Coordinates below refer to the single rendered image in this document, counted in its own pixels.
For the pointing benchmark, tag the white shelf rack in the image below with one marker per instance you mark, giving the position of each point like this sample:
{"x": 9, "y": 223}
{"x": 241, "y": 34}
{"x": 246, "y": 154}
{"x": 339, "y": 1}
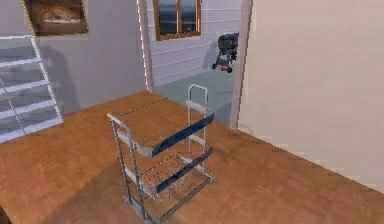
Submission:
{"x": 25, "y": 86}

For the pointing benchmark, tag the grey metal shelf cart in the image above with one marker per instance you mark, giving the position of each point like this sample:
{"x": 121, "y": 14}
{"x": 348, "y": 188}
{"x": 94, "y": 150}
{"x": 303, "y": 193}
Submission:
{"x": 156, "y": 128}

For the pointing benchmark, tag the black barbecue grill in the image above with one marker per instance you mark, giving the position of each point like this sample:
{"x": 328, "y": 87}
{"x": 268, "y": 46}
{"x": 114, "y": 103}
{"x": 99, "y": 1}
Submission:
{"x": 227, "y": 50}

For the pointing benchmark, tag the brown framed wall picture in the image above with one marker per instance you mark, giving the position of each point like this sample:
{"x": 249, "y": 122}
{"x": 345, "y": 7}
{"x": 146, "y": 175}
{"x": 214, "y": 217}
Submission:
{"x": 56, "y": 16}

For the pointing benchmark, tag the brown framed window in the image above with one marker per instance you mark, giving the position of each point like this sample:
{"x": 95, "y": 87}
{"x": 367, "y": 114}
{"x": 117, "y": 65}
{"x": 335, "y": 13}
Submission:
{"x": 177, "y": 17}

